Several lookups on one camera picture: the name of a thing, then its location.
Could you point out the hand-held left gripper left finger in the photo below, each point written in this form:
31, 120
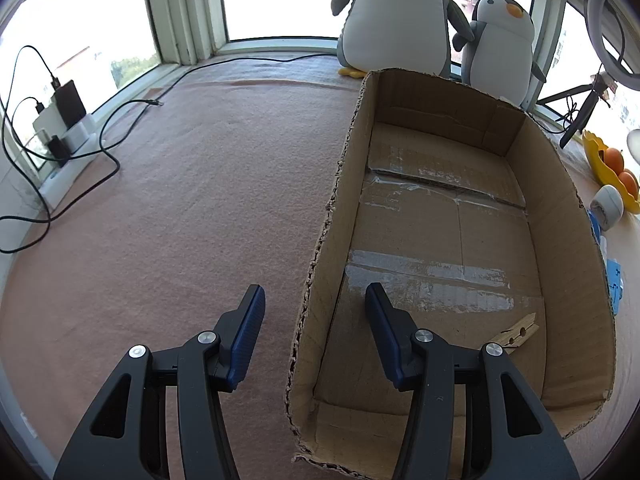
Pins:
246, 330

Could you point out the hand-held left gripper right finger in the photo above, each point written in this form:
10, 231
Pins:
383, 330

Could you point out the cardboard box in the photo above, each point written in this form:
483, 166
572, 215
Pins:
450, 240

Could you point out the wooden clothespin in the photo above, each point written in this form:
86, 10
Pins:
515, 336

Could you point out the pink felt mat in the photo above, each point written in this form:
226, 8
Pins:
180, 200

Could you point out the blue plastic toy piece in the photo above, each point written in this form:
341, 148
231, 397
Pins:
614, 280

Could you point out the white power strip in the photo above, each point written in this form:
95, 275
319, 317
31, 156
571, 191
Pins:
67, 160

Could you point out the white tape roll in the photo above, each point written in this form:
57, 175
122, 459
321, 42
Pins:
607, 205

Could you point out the black plug adapter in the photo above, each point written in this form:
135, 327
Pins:
57, 146

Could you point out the yellow fruit bowl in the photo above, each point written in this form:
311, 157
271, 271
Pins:
607, 172

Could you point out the white charger block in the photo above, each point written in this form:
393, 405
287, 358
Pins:
52, 122

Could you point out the orange fruit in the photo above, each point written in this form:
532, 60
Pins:
614, 159
628, 181

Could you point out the black power bank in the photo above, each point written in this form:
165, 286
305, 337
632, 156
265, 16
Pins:
67, 102

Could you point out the black tripod stand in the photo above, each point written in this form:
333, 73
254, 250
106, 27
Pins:
582, 105

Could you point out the small grey penguin plush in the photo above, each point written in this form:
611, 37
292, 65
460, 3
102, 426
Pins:
500, 45

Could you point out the large grey penguin plush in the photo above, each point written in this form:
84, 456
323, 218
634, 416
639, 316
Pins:
395, 15

